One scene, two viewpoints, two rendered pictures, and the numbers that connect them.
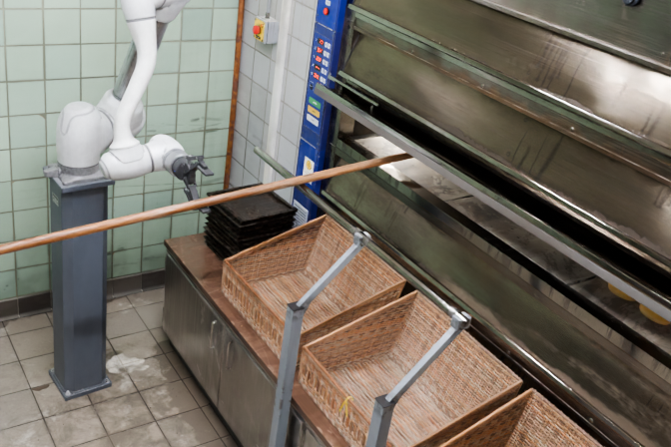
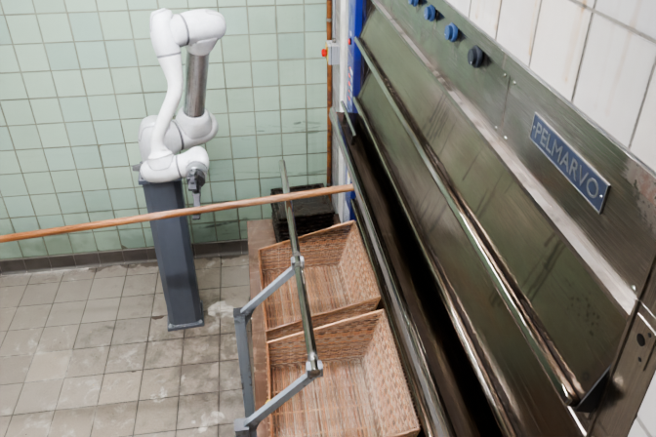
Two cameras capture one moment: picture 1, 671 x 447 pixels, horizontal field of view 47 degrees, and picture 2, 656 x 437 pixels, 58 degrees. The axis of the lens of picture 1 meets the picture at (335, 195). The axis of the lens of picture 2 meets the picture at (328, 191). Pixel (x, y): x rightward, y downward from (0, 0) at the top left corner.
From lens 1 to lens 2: 129 cm
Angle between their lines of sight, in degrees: 26
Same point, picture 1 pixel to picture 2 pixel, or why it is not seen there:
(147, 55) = (172, 85)
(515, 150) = (422, 202)
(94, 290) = (179, 257)
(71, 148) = (144, 151)
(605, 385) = not seen: outside the picture
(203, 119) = (304, 122)
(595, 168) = (462, 240)
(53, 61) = not seen: hidden behind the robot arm
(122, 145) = (153, 156)
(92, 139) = not seen: hidden behind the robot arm
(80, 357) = (175, 302)
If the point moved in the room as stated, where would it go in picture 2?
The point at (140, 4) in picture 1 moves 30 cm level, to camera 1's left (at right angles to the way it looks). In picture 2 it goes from (161, 44) to (107, 33)
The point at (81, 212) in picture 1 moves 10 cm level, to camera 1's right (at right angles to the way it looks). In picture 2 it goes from (157, 199) to (173, 204)
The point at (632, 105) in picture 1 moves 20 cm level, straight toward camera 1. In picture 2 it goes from (474, 182) to (414, 216)
